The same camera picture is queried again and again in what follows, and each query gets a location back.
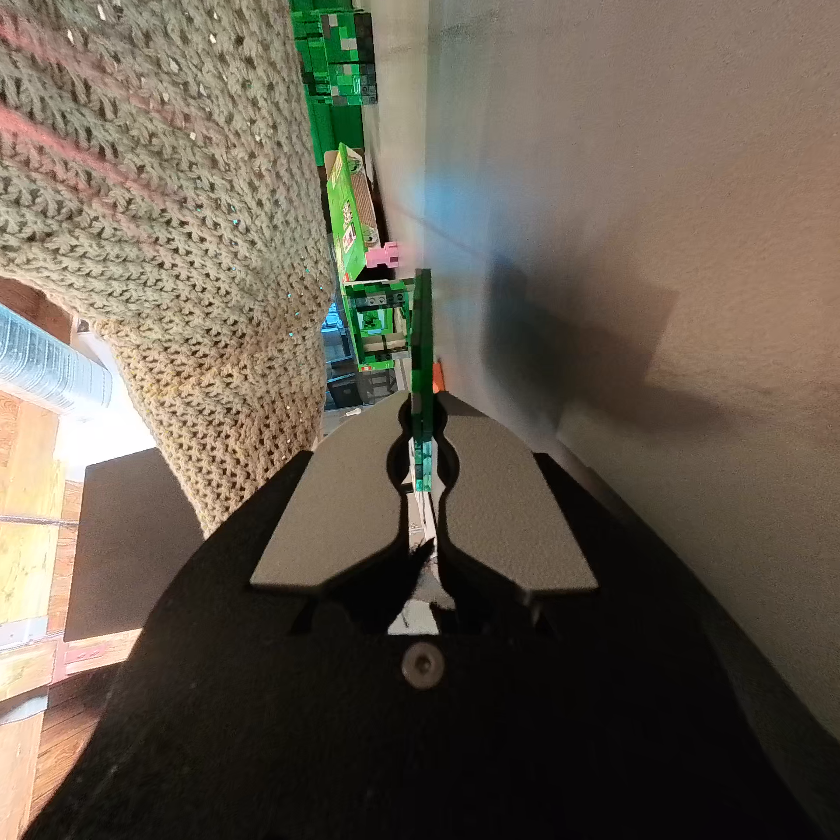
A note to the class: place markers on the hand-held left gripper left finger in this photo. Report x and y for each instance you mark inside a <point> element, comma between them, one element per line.
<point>341,505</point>

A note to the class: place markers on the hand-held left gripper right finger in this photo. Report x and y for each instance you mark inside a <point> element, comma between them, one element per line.
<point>505,518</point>

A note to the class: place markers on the green lego plate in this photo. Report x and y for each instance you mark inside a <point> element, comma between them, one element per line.
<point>421,341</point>

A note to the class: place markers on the person's right forearm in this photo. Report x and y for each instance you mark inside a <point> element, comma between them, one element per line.
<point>164,197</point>

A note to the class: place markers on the green lego creeper build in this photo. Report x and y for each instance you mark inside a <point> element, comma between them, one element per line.
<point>374,321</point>

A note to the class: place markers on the pink lego pig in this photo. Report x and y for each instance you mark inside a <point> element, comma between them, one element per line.
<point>384,254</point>

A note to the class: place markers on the green lego box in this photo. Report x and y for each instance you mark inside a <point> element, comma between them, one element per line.
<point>346,216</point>

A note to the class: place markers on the large lego creeper figure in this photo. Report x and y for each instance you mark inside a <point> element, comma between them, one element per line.
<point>334,52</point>

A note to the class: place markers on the black storage bin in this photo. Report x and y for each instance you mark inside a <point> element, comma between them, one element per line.
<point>344,392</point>

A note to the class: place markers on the orange brick separator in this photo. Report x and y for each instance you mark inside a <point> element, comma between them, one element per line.
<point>439,377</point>

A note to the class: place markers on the black flat panel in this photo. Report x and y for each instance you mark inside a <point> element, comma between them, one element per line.
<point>131,544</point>

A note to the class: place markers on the red metal bracket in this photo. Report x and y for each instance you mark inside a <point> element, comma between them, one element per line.
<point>82,658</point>

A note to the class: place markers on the silver ventilation duct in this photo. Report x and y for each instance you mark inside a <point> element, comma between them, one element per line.
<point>46,367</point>

